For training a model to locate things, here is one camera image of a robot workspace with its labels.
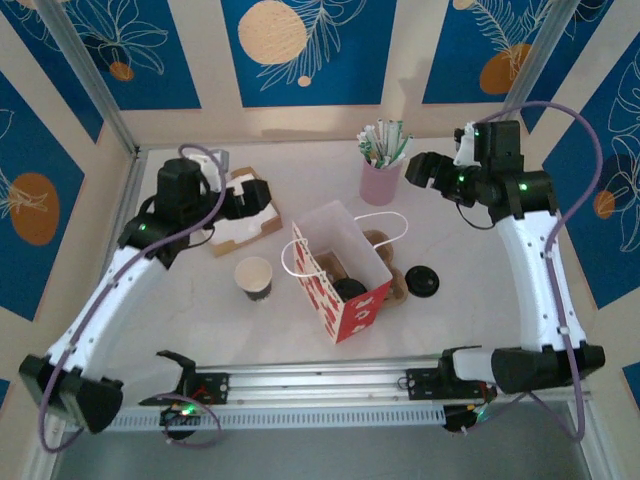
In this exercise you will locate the brown cardboard napkin box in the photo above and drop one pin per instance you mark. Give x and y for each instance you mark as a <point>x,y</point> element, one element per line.
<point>225,248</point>

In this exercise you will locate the brown pulp cup carrier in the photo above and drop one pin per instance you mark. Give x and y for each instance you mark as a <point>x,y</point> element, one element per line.
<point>397,290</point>
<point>335,265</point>

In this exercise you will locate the coffee cup with black lid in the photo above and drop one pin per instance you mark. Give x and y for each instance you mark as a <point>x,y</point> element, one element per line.
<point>348,290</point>

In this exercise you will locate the red paper takeout bag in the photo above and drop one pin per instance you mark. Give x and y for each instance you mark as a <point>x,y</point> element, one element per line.
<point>360,310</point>

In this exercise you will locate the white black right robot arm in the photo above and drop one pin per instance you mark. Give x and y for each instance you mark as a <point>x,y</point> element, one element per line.
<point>530,280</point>

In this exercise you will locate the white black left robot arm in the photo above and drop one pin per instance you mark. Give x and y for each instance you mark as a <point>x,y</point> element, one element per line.
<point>110,300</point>

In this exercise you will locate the white green paper straw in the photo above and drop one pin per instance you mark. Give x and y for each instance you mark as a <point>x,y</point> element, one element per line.
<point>388,140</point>
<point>381,140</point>
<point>396,140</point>
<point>371,142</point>
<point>402,149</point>
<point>365,146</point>

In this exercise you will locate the white napkin stack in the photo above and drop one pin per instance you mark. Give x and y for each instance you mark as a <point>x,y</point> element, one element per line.
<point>235,230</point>

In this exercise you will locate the pink straw holder cup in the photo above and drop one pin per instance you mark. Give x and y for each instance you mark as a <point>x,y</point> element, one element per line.
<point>380,185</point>

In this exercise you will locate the open white paper cup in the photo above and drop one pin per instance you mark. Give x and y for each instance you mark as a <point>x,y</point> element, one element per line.
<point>255,280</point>

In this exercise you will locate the loose black cup lid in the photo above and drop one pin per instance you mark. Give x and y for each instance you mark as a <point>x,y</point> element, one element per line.
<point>422,281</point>

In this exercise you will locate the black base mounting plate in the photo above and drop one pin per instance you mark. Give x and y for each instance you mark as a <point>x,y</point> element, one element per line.
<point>215,387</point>
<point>422,382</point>

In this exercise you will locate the circuit board with green light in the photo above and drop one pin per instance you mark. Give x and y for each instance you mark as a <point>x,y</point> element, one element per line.
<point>182,412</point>
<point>470,412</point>

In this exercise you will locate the aluminium table side rail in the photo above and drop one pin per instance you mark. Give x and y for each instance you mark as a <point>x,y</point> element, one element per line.
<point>131,172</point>

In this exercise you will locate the aluminium frame post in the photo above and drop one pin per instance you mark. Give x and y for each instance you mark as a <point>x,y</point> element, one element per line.
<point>527,75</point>
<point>91,75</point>

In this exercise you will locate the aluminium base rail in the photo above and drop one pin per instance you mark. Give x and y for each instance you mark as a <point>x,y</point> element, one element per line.
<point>320,382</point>

